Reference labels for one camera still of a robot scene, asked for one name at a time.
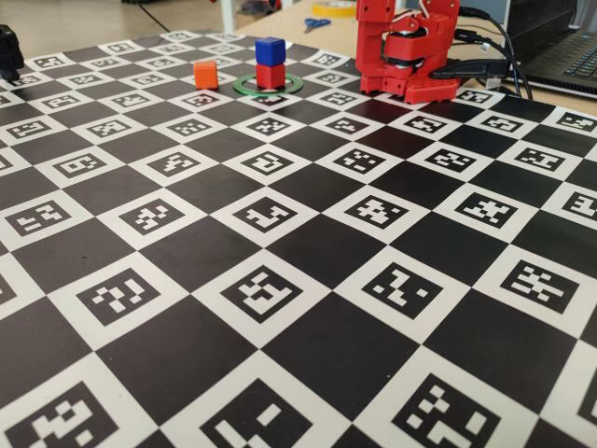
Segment black cable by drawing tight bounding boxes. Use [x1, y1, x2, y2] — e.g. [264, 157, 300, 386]
[454, 28, 523, 99]
[459, 7, 535, 100]

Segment black clamp device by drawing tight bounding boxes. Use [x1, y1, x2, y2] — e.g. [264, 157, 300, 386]
[0, 23, 25, 85]

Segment orange cube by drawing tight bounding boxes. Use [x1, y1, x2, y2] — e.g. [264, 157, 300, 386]
[193, 59, 220, 91]

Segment blue cube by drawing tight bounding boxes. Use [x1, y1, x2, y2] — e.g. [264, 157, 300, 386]
[254, 36, 286, 67]

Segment red cube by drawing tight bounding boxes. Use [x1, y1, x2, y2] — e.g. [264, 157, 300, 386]
[255, 63, 285, 90]

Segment black laptop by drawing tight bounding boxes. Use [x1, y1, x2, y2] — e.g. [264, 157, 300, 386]
[506, 0, 597, 97]

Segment black flat plug adapter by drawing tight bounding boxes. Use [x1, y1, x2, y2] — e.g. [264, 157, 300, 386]
[429, 58, 509, 80]

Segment blue handled scissors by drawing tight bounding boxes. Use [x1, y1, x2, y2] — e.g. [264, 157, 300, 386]
[302, 17, 333, 35]

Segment pale blue panel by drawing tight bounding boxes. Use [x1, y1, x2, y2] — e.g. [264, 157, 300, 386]
[459, 0, 512, 27]

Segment yellow tape roll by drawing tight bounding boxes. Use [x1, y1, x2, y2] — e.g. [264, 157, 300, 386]
[312, 0, 363, 19]

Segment black white marker checkerboard mat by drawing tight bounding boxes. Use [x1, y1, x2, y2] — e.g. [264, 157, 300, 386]
[0, 28, 597, 448]

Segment green ring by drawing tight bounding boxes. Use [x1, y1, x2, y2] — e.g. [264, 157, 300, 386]
[231, 72, 305, 98]

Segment white table leg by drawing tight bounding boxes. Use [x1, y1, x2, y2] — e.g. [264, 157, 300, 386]
[218, 0, 240, 33]

